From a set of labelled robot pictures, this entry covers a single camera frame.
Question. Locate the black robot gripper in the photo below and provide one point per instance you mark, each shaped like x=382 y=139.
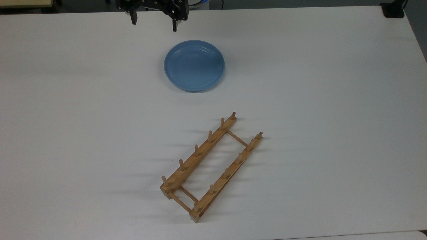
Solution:
x=153 y=4

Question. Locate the blue round plate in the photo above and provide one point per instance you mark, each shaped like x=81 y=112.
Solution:
x=194 y=65

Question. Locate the wooden plate rack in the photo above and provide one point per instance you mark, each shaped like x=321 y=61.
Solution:
x=200 y=154

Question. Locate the light wooden desk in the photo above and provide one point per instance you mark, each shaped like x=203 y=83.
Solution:
x=23 y=3

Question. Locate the black clamp camera mount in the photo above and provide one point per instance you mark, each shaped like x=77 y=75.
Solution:
x=393 y=9

